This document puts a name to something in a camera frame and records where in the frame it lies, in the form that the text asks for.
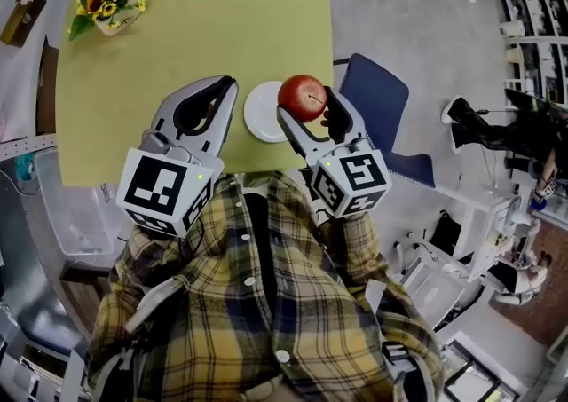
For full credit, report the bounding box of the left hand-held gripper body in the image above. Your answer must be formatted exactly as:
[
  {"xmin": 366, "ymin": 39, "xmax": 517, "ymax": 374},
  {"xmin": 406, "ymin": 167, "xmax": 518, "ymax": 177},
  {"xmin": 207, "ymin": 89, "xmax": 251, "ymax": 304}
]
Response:
[{"xmin": 115, "ymin": 124, "xmax": 227, "ymax": 240}]

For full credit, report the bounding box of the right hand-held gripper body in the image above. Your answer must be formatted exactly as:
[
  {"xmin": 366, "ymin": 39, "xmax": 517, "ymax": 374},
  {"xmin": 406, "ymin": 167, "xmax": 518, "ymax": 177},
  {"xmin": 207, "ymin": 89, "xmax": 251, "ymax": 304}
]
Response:
[{"xmin": 304, "ymin": 137, "xmax": 394, "ymax": 229}]

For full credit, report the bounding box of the white plate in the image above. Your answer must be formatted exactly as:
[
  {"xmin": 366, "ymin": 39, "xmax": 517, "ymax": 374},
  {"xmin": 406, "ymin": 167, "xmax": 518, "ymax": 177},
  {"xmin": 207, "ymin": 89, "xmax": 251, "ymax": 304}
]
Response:
[{"xmin": 242, "ymin": 80, "xmax": 290, "ymax": 145}]

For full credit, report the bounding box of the red apple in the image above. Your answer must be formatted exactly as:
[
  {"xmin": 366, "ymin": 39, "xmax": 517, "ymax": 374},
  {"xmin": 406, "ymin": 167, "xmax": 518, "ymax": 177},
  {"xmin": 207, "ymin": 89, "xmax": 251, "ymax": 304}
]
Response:
[{"xmin": 277, "ymin": 74, "xmax": 330, "ymax": 123}]

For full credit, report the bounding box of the person's right forearm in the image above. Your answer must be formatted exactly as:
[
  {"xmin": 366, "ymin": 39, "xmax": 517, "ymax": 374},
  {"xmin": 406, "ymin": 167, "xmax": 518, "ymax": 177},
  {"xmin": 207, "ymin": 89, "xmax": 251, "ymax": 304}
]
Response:
[{"xmin": 317, "ymin": 208, "xmax": 394, "ymax": 290}]

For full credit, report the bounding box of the person's left forearm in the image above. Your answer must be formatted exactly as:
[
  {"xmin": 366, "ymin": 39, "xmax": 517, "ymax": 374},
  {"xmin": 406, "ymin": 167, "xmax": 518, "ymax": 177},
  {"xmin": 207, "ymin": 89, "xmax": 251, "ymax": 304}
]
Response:
[{"xmin": 115, "ymin": 221, "xmax": 205, "ymax": 290}]

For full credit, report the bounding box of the blue chair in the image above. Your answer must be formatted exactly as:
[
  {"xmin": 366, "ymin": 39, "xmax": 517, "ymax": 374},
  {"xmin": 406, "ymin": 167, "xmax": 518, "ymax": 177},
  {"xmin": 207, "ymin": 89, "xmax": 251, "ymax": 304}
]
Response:
[{"xmin": 332, "ymin": 52, "xmax": 437, "ymax": 191}]

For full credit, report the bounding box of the clear plastic storage bin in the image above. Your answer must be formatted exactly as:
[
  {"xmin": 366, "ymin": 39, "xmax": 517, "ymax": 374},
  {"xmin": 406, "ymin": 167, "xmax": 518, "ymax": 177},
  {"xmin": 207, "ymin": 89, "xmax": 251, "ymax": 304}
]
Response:
[{"xmin": 34, "ymin": 146, "xmax": 122, "ymax": 260}]

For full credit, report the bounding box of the black bag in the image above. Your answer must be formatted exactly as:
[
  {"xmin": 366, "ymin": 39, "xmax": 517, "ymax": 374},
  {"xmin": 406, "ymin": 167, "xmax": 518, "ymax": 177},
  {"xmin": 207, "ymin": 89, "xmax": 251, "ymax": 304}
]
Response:
[{"xmin": 429, "ymin": 209, "xmax": 463, "ymax": 256}]

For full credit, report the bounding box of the brown wooden cabinet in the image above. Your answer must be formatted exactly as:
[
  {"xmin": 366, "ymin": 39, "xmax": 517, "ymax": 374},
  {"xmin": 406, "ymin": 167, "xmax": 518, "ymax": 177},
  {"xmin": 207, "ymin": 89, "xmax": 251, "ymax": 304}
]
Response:
[{"xmin": 35, "ymin": 35, "xmax": 61, "ymax": 136}]

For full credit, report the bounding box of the white pegboard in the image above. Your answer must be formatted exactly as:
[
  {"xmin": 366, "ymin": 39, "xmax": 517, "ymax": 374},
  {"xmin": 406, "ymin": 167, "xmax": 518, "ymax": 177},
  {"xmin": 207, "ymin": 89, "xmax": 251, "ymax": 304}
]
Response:
[{"xmin": 0, "ymin": 132, "xmax": 59, "ymax": 163}]

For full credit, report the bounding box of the white desk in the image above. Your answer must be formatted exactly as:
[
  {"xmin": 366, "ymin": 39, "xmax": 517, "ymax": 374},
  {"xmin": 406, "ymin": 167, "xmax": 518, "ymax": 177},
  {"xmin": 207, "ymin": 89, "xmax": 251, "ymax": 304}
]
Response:
[{"xmin": 398, "ymin": 193, "xmax": 540, "ymax": 330}]

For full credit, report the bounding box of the yellow plaid shirt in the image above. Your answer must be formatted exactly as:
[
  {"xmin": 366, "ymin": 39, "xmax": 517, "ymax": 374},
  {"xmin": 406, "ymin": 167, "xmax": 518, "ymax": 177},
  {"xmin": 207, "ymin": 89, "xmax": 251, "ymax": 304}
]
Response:
[{"xmin": 86, "ymin": 171, "xmax": 445, "ymax": 402}]

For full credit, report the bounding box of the brown box with pale flowers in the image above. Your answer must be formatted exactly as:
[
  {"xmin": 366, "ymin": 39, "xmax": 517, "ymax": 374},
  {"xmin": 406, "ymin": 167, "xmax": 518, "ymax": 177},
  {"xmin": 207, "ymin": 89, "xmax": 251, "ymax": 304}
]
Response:
[{"xmin": 0, "ymin": 0, "xmax": 48, "ymax": 49}]

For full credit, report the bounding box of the white storage shelf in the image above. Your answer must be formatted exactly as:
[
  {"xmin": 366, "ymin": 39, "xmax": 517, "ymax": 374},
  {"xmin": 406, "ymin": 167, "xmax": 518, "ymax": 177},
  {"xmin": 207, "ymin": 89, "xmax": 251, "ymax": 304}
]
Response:
[{"xmin": 487, "ymin": 0, "xmax": 568, "ymax": 105}]

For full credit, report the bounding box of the white shoulder strap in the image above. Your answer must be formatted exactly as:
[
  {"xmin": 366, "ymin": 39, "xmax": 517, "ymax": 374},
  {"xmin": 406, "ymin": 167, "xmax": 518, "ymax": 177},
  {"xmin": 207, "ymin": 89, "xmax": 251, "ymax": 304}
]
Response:
[
  {"xmin": 125, "ymin": 275, "xmax": 190, "ymax": 335},
  {"xmin": 363, "ymin": 279, "xmax": 388, "ymax": 327}
]

